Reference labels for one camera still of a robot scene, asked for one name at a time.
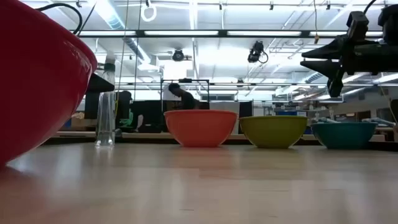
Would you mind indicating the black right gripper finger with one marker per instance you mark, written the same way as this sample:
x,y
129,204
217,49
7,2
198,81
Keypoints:
x,y
326,67
334,48

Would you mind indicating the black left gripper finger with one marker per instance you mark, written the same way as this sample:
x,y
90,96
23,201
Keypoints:
x,y
101,84

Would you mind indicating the teal plastic bowl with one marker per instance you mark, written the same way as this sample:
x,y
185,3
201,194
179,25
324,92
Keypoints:
x,y
343,136

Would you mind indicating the olive green plastic bowl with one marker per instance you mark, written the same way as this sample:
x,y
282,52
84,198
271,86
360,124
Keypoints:
x,y
273,132

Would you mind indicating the orange plastic bowl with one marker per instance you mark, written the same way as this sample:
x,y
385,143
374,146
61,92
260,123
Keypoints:
x,y
200,129

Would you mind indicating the pale background robot arm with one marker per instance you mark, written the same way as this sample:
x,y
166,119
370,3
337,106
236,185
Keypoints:
x,y
381,121
326,119

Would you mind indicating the clear plastic spray bottle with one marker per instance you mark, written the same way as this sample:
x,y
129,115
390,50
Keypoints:
x,y
105,118

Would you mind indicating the cardboard box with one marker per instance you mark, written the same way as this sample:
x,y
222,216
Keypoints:
x,y
82,122

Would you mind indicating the blue storage bin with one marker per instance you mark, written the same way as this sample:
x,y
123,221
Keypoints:
x,y
67,123

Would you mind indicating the large black monitor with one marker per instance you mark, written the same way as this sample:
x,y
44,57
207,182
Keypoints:
x,y
149,115

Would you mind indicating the blue storage bins row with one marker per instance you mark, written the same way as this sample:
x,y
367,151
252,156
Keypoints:
x,y
289,113

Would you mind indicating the large red plastic bowl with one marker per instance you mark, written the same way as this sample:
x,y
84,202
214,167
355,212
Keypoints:
x,y
37,77

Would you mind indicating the long wooden background table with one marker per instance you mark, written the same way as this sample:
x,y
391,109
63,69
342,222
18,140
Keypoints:
x,y
146,135

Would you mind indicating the round black ceiling fixture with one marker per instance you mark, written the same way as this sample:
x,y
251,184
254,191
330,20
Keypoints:
x,y
178,55

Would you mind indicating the person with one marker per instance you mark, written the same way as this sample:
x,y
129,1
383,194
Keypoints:
x,y
183,95

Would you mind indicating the narrow black panel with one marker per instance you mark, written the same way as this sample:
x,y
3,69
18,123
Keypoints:
x,y
245,109

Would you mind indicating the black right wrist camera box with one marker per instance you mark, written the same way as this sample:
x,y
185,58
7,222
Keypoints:
x,y
357,26

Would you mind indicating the thin grey overhead rail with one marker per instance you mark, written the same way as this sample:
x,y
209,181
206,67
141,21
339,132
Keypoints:
x,y
280,84

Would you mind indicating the black overhead camera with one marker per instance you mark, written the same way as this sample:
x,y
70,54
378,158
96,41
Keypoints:
x,y
256,51

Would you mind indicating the black overhead frame bar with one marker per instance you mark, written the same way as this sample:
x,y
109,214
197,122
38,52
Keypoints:
x,y
217,33

